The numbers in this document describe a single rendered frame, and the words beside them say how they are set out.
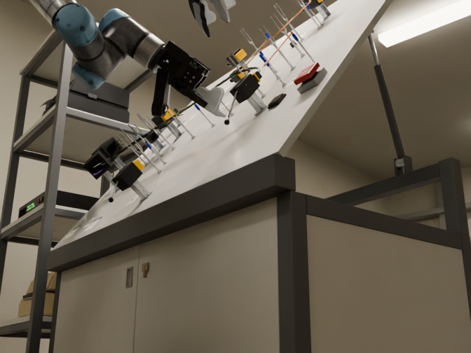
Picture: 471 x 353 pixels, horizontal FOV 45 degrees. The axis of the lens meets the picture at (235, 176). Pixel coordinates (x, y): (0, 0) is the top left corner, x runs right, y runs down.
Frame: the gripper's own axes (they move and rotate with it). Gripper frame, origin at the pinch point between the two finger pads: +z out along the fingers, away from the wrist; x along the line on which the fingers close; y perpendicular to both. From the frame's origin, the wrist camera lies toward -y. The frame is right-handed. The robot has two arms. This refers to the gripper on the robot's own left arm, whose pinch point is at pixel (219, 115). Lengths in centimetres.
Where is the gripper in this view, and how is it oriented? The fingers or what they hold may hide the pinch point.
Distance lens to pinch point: 136.2
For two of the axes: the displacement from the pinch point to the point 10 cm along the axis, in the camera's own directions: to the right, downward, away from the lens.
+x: 1.3, -1.4, 9.8
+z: 7.9, 6.1, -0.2
